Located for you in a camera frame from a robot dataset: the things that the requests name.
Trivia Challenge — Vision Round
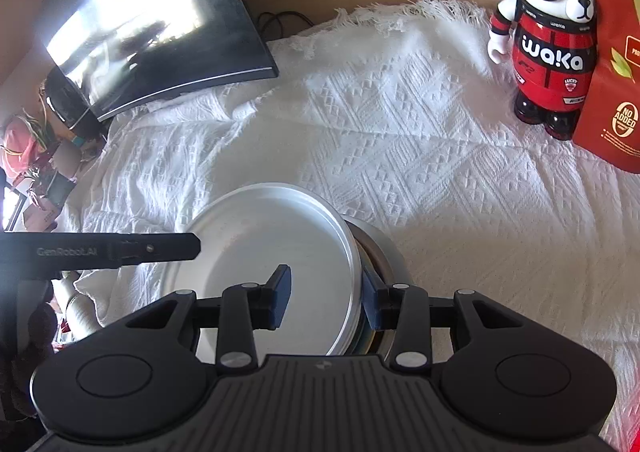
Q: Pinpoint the left hand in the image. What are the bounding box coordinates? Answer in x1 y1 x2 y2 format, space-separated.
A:
1 303 58 422

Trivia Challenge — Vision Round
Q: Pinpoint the black curved monitor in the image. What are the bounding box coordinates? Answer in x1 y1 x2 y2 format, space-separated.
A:
37 0 279 120

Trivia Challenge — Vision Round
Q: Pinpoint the black cable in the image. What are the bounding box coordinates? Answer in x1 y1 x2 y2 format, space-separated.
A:
255 10 317 42

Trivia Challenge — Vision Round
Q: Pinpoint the stainless steel bowl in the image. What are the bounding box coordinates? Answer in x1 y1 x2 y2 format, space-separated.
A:
344 217 413 360

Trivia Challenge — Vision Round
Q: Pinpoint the panda racer figurine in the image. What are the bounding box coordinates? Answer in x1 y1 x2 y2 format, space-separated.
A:
487 0 597 141

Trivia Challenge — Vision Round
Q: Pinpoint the white plastic bowl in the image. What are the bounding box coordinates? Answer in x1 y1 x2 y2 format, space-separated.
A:
160 183 361 358

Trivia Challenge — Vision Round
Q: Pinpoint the white woven tablecloth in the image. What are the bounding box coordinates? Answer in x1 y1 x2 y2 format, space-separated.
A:
60 0 639 451

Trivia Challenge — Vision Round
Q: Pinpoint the red snack bag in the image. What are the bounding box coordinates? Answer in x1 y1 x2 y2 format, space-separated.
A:
573 0 640 173

